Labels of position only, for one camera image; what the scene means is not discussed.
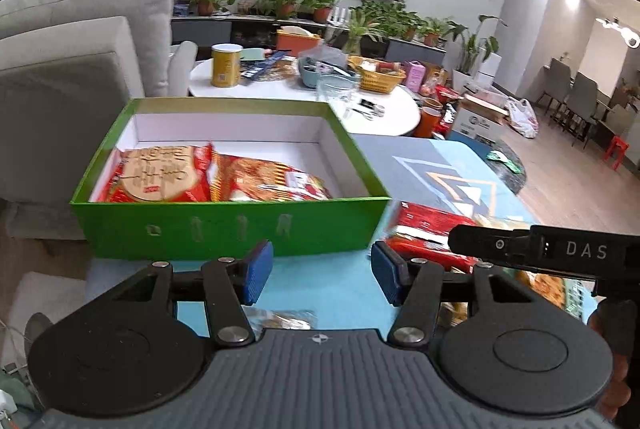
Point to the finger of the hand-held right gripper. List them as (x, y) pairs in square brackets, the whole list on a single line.
[(480, 244)]

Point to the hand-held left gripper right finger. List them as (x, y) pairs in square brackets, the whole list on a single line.
[(387, 274)]

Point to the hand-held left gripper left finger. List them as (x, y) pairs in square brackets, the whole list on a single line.
[(257, 271)]

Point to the clear nut packet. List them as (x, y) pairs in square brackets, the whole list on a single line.
[(285, 320)]

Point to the red round biscuit packet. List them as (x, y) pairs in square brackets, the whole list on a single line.
[(425, 219)]

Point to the green cardboard box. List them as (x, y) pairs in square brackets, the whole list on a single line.
[(200, 224)]

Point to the person's right hand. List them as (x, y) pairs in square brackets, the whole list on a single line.
[(619, 384)]

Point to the dark round side table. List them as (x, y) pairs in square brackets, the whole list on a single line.
[(510, 181)]

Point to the blue patterned table mat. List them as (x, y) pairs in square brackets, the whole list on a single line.
[(450, 169)]

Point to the green packet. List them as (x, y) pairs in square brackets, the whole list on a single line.
[(502, 160)]

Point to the red glossy snack packet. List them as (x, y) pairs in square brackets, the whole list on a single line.
[(260, 181)]

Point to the red stool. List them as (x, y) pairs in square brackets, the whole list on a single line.
[(615, 151)]

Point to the brown and white cardboard box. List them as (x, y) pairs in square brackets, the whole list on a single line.
[(475, 121)]

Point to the orange cup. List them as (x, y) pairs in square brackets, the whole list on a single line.
[(429, 123)]

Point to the white plastic bag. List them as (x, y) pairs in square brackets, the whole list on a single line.
[(522, 119)]

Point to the red packet with large cracker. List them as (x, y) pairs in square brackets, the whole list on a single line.
[(150, 179)]

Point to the grey dining chair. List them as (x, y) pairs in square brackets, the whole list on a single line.
[(582, 101), (555, 84)]

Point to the pink box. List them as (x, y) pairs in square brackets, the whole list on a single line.
[(414, 76)]

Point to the round white coffee table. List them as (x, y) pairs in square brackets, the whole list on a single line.
[(280, 89)]

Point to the clear glass cup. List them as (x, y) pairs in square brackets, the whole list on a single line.
[(336, 91)]

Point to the tall plant in white pot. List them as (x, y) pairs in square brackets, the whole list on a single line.
[(472, 54)]

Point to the yellow woven basket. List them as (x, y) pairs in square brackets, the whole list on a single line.
[(380, 81)]

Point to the teal bowl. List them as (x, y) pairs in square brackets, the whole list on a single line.
[(310, 76)]

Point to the dark blue packet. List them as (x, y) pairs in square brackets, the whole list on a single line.
[(262, 68)]

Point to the yellow can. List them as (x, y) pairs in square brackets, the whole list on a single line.
[(226, 66)]

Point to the ceiling lamp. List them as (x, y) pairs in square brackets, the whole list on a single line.
[(622, 31)]

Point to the orange box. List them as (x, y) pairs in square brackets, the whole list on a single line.
[(297, 44)]

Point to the dark television cabinet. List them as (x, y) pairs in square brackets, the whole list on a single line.
[(210, 29)]

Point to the leafy plant in vase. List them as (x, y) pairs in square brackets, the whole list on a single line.
[(360, 26)]

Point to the beige sofa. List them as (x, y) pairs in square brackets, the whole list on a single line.
[(60, 109)]

